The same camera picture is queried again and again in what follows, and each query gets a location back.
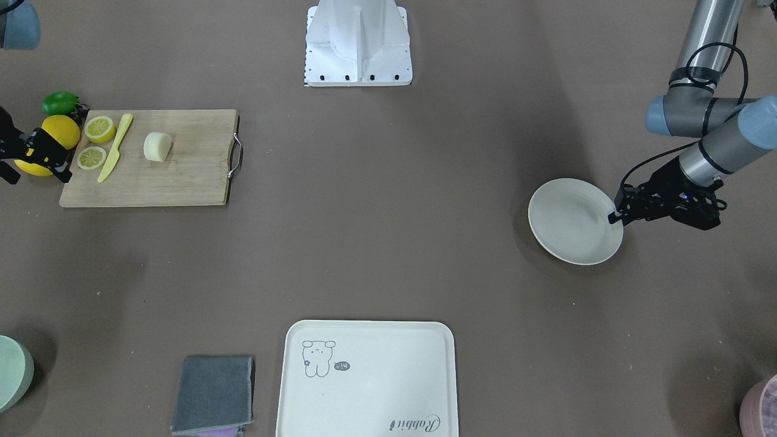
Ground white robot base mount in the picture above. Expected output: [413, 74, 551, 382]
[304, 1, 413, 87]

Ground mint green bowl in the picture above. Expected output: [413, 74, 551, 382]
[1, 335, 34, 413]

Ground pink bucket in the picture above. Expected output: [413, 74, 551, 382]
[739, 375, 776, 436]

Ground whole lemon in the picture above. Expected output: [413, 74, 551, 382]
[13, 160, 53, 177]
[41, 115, 81, 150]

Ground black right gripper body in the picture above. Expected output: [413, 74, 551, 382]
[1, 107, 37, 185]

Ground lower lemon slice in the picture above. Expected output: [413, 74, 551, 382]
[75, 146, 108, 171]

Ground green lime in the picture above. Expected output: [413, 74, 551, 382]
[41, 92, 81, 116]

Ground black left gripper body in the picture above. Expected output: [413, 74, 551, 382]
[631, 158, 727, 231]

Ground lower whole lemon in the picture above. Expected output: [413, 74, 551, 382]
[13, 160, 53, 177]

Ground dark cherries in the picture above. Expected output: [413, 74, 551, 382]
[70, 103, 90, 120]

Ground lemon slice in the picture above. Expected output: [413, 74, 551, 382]
[75, 146, 108, 171]
[83, 116, 117, 144]

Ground upper lemon slice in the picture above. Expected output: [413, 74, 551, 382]
[83, 116, 117, 144]

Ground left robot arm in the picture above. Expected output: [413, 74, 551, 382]
[608, 1, 776, 231]

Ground white steamed bun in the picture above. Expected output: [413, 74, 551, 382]
[143, 132, 172, 161]

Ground upper whole lemon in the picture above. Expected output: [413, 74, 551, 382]
[41, 115, 81, 150]

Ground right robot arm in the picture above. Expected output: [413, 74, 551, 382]
[1, 1, 72, 185]

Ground wooden cutting board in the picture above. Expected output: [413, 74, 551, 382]
[60, 109, 239, 208]

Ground beige round plate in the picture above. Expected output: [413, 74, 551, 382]
[528, 178, 624, 266]

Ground cream rabbit tray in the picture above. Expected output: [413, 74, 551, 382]
[276, 320, 459, 436]

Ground grey folded cloth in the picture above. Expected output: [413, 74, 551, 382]
[171, 355, 254, 436]

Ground yellow plastic knife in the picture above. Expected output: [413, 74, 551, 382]
[97, 113, 134, 183]

